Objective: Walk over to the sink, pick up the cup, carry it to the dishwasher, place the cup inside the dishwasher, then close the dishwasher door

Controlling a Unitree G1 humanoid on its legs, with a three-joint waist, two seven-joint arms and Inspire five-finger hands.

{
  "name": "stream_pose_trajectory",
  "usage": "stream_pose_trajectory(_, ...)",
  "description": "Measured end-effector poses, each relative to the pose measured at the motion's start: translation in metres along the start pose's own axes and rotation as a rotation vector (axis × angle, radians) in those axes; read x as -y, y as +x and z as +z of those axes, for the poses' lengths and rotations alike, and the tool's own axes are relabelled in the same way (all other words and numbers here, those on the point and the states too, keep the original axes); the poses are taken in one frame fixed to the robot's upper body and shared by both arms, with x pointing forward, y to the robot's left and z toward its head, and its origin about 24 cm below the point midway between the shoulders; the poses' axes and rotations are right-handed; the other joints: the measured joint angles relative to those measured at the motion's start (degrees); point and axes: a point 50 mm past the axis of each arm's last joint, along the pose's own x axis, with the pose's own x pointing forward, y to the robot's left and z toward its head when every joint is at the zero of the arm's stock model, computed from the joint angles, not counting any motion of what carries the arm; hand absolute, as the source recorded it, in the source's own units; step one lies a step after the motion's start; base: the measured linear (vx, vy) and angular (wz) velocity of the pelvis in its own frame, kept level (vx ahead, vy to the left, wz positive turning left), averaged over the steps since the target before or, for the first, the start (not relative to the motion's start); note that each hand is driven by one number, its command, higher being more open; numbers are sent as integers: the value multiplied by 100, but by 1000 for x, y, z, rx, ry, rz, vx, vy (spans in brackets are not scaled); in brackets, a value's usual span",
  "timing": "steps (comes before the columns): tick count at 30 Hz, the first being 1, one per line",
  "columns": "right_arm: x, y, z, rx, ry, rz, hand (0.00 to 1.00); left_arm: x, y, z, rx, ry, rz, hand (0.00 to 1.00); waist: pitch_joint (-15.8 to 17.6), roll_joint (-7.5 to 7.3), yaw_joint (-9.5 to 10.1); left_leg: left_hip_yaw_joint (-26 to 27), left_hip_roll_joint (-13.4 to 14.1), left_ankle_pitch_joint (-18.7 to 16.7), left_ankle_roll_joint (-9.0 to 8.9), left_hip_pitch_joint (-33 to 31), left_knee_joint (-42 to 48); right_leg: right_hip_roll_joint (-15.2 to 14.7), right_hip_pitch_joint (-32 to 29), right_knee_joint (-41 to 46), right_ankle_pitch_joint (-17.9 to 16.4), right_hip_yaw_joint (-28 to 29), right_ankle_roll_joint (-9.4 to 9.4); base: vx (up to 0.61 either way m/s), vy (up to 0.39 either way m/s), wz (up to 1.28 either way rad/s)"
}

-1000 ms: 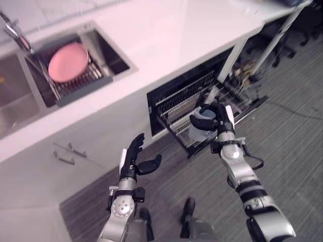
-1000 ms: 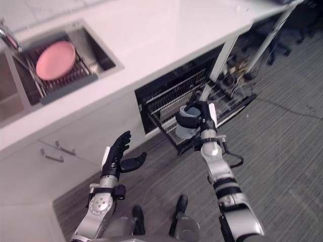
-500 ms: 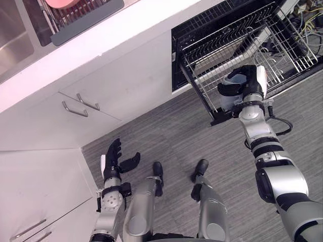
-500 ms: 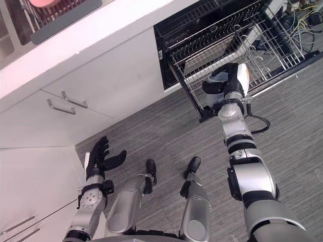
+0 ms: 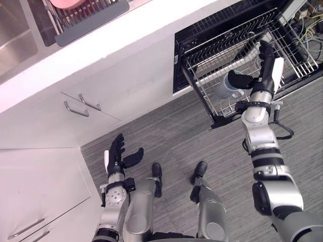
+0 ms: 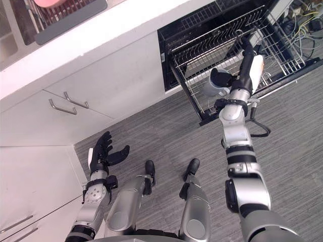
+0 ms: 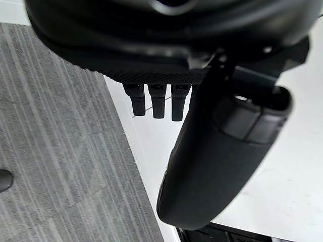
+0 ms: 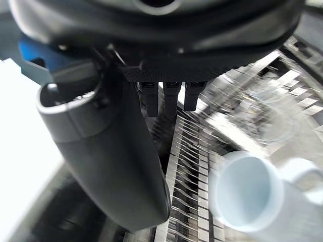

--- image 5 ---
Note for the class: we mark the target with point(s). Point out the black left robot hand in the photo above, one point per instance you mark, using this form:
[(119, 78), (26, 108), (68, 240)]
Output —
[(116, 153)]

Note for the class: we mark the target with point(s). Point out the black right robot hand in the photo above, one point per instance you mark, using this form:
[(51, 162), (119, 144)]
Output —
[(265, 73)]

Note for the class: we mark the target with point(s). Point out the pale blue cup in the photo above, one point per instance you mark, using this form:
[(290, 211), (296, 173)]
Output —
[(230, 87)]

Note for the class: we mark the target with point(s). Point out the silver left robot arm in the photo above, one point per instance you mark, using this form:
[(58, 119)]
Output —
[(114, 201)]

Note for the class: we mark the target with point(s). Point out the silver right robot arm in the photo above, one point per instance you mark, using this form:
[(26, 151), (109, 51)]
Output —
[(271, 171)]

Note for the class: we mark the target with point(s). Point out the black dishwasher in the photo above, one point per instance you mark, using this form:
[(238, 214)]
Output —
[(227, 50)]

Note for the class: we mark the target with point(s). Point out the white cabinet door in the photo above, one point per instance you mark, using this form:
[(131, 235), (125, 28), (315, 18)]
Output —
[(96, 83)]

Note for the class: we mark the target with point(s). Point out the stainless steel sink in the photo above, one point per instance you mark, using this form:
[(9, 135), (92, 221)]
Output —
[(15, 35)]

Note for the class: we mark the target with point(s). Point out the silver left robot leg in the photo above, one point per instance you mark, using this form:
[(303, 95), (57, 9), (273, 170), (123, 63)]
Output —
[(143, 206)]

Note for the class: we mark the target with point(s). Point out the silver robot leg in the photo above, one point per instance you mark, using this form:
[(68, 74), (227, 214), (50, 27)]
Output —
[(143, 206), (208, 201)]

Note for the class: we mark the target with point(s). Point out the white drawer front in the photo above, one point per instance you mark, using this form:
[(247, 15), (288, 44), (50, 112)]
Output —
[(38, 186)]

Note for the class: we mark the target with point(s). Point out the silver right robot leg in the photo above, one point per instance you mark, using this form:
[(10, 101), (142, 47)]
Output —
[(208, 201)]

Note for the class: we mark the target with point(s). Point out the grey dish drying rack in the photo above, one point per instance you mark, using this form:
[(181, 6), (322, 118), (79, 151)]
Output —
[(83, 21)]

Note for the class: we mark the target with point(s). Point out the pink bowl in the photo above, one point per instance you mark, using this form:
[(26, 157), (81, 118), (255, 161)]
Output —
[(66, 3)]

